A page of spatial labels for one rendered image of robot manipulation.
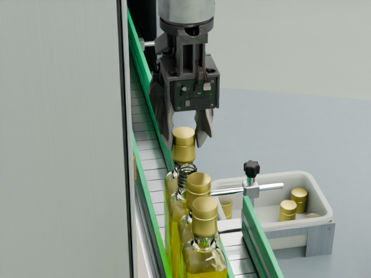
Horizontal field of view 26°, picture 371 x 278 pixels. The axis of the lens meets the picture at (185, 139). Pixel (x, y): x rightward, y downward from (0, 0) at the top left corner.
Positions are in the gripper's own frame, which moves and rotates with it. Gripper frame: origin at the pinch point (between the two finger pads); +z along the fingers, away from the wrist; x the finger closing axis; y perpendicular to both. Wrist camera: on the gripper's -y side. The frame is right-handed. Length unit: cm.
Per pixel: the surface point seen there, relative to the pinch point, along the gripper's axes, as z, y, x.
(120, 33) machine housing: -46, 62, -15
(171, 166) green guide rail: 26.7, -31.9, 3.3
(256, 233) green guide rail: 22.3, -3.3, 12.9
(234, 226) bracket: 29.2, -14.1, 11.9
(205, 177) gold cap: 1.4, 8.5, 1.4
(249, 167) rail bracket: 16.8, -14.7, 14.3
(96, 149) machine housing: -39, 63, -16
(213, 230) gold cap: 5.0, 15.9, 1.1
